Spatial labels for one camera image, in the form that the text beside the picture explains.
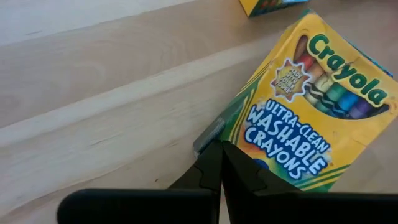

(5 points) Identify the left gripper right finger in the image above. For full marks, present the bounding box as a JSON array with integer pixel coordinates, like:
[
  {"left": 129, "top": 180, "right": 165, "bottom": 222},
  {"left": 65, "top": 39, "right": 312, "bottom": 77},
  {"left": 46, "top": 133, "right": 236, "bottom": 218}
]
[{"left": 222, "top": 141, "right": 398, "bottom": 224}]

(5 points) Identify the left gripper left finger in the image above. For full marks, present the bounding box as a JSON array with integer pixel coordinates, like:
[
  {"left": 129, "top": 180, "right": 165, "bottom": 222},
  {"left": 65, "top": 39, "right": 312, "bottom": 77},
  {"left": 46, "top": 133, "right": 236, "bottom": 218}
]
[{"left": 57, "top": 139, "right": 223, "bottom": 224}]

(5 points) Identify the yellow Crayola crayon box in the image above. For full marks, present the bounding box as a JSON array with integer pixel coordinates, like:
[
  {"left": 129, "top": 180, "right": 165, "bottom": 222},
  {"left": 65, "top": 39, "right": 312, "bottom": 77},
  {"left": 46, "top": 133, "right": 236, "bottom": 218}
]
[
  {"left": 192, "top": 8, "right": 398, "bottom": 193},
  {"left": 238, "top": 0, "right": 310, "bottom": 18}
]

